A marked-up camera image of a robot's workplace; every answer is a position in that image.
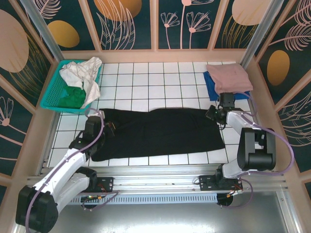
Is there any black t-shirt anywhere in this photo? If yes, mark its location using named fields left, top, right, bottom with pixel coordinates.
left=90, top=108, right=226, bottom=162

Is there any blue folded t-shirt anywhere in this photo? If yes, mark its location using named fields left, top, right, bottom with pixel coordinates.
left=203, top=71, right=251, bottom=101

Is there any pink folded t-shirt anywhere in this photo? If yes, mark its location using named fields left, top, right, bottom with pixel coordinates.
left=206, top=63, right=254, bottom=94

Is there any green crumpled t-shirt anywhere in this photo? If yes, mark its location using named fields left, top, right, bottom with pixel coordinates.
left=59, top=82, right=87, bottom=109

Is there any teal plastic laundry basket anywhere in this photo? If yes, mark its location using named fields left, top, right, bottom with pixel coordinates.
left=40, top=59, right=102, bottom=115

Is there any white crumpled t-shirt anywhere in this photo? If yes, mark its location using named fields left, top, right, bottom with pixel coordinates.
left=59, top=57, right=103, bottom=109

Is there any grey metal sheet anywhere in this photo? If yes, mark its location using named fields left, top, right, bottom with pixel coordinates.
left=14, top=191, right=299, bottom=233

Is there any peach disc golden lines panel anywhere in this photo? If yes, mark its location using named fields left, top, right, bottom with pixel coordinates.
left=213, top=0, right=272, bottom=50

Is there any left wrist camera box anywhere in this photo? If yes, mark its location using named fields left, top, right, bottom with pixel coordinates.
left=84, top=116, right=104, bottom=136

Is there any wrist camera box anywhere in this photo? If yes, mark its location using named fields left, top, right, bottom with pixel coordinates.
left=84, top=116, right=104, bottom=136
left=219, top=92, right=236, bottom=108

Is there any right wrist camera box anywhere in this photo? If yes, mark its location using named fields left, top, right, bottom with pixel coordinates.
left=219, top=92, right=236, bottom=108

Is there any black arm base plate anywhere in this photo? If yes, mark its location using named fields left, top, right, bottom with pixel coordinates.
left=198, top=175, right=243, bottom=192
left=69, top=176, right=115, bottom=194

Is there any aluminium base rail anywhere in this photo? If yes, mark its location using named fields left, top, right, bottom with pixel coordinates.
left=23, top=165, right=289, bottom=196

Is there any slotted grey cable duct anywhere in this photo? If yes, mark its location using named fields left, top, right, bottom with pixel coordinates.
left=68, top=193, right=218, bottom=204

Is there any single flower wall panel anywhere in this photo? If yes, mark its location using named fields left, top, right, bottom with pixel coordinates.
left=0, top=75, right=37, bottom=178

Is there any pink fern wall panel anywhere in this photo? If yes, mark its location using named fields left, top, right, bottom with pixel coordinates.
left=276, top=77, right=311, bottom=173

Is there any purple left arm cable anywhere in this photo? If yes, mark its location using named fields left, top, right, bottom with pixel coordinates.
left=24, top=109, right=119, bottom=233

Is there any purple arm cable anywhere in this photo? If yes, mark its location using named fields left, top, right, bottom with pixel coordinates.
left=24, top=109, right=119, bottom=233
left=218, top=93, right=295, bottom=209

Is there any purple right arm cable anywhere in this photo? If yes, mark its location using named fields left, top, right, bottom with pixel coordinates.
left=218, top=93, right=295, bottom=209

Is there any aluminium frame post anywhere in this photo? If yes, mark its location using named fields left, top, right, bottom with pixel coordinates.
left=20, top=0, right=63, bottom=65
left=240, top=0, right=277, bottom=71

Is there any orange oval fern wall panel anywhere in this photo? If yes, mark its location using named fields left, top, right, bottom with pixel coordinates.
left=255, top=0, right=311, bottom=105

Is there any pink flower print wall panel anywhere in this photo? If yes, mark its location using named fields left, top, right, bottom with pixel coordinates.
left=157, top=0, right=214, bottom=50

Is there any orange disc leaf wall panel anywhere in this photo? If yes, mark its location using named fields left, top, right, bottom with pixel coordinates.
left=86, top=0, right=156, bottom=51

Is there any orange oval leaf wall panel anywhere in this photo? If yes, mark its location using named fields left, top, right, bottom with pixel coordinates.
left=36, top=0, right=102, bottom=51

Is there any large peach disc wall panel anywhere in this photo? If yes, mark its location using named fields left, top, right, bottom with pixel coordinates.
left=0, top=0, right=54, bottom=115

